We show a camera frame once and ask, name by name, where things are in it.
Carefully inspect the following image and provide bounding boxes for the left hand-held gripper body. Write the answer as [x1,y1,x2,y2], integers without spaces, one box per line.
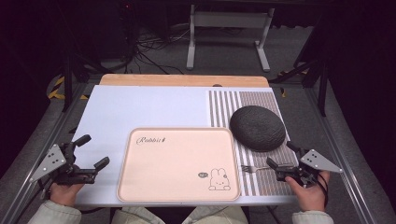
[29,141,97,187]

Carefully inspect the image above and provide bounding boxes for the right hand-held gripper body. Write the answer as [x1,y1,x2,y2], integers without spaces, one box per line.
[275,148,344,189]

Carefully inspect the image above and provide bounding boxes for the silver metal fork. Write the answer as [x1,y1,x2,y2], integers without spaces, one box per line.
[240,164,271,174]

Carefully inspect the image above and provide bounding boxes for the person's right hand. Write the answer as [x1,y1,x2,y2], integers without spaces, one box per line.
[284,171,330,214]

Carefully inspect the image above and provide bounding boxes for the person's left hand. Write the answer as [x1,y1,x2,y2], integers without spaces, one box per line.
[49,182,87,208]

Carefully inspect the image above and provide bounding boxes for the dark grey round plate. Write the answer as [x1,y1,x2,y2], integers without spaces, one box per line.
[229,105,287,153]

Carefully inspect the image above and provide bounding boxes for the yellow and black floor tape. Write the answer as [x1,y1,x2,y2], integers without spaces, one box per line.
[46,76,91,101]

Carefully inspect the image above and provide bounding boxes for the person's legs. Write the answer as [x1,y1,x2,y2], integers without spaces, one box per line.
[110,205,250,224]

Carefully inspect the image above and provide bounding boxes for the black tripod stand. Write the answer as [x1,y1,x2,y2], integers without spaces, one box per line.
[269,57,332,118]
[60,50,108,114]

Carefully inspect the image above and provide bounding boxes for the white table cover sheet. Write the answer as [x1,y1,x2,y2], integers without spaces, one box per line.
[72,85,300,207]

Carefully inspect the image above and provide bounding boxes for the pink tray with rabbit print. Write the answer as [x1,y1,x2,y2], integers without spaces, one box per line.
[116,126,242,203]

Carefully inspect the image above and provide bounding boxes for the grey striped placemat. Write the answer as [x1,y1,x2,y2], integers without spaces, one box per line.
[207,89,299,197]

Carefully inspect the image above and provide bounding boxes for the white metal stand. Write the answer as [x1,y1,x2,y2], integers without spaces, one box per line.
[186,4,276,73]

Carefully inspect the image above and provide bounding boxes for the aluminium frame rail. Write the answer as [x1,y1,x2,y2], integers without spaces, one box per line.
[0,83,92,224]
[303,87,379,224]

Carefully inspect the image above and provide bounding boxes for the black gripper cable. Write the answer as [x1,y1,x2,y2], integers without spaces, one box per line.
[317,170,331,209]

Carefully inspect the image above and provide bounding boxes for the bundle of black floor cables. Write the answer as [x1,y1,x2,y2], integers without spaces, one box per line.
[129,26,191,76]

